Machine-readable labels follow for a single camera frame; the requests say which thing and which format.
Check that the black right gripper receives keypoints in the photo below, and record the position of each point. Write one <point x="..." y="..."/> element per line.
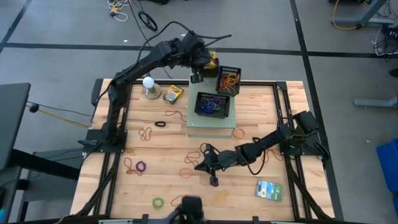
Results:
<point x="227" y="159"/>

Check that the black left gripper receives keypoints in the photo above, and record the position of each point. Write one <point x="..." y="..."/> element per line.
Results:
<point x="202" y="59"/>

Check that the yellow green crayon box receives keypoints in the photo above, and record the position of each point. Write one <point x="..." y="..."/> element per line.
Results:
<point x="213" y="62"/>
<point x="173" y="94"/>

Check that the purple coil wrist band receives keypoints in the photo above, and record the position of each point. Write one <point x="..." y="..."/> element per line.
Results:
<point x="136" y="166"/>
<point x="217" y="99"/>

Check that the blue coil wrist band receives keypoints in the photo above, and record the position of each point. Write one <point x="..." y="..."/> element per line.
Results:
<point x="203" y="109"/>

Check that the green coil wrist band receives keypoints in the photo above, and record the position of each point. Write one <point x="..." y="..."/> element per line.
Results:
<point x="219" y="109"/>
<point x="153" y="203"/>

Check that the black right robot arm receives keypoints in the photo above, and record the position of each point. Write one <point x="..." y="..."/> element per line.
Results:
<point x="267" y="141"/>

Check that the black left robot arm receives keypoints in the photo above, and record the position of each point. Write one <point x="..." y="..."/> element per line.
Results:
<point x="140" y="63"/>

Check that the grey desk foot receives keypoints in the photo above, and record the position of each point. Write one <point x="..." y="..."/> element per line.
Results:
<point x="373" y="103"/>

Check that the grey desk leg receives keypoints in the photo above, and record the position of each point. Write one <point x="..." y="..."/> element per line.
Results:
<point x="373" y="9"/>

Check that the dark desk top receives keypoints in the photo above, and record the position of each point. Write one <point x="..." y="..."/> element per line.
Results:
<point x="12" y="124"/>

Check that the pale green perforated shelf riser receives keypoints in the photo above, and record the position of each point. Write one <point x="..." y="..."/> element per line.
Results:
<point x="211" y="124"/>

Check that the white bulb lamp wooden base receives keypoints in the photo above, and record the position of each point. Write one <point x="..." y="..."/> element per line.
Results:
<point x="148" y="82"/>

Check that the green blue card pack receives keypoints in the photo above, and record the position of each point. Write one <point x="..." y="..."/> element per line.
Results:
<point x="270" y="190"/>

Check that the black coil wrist band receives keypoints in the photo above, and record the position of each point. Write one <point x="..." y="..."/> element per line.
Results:
<point x="156" y="124"/>

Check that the black round knob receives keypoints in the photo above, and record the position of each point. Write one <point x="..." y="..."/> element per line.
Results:
<point x="34" y="108"/>

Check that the blue plastic bin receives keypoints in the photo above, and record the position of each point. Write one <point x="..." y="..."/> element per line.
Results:
<point x="388" y="168"/>

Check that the black desk frame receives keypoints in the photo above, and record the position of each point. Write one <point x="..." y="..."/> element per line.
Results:
<point x="46" y="165"/>

